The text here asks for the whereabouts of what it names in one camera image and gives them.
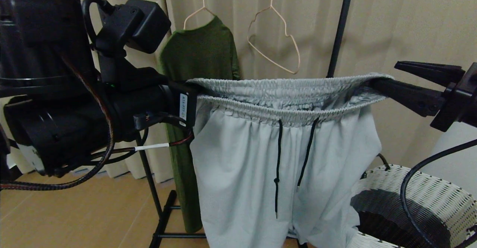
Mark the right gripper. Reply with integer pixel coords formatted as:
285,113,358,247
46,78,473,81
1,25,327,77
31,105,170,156
367,60,477,133

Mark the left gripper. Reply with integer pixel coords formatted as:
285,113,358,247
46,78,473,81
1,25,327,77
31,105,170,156
3,77,199,177

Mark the pink clothes hanger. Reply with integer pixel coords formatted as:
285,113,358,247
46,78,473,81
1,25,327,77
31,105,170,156
182,0,217,31
247,0,301,75

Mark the green shirt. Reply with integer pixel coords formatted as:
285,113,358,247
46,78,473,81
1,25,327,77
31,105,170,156
158,16,241,233

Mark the pale grey garment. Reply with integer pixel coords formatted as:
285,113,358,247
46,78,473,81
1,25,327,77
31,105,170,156
186,73,395,248

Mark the black clothes rack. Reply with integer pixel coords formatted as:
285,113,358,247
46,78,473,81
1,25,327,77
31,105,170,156
22,0,461,248

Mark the white laundry basket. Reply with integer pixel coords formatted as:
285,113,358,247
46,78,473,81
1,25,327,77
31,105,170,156
345,153,477,248

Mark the beige curtain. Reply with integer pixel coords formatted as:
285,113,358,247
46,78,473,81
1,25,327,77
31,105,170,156
0,0,477,183

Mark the black cable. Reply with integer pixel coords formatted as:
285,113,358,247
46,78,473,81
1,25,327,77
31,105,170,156
400,139,477,248

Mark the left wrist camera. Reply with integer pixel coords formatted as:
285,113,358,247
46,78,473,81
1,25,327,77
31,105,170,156
81,0,172,92

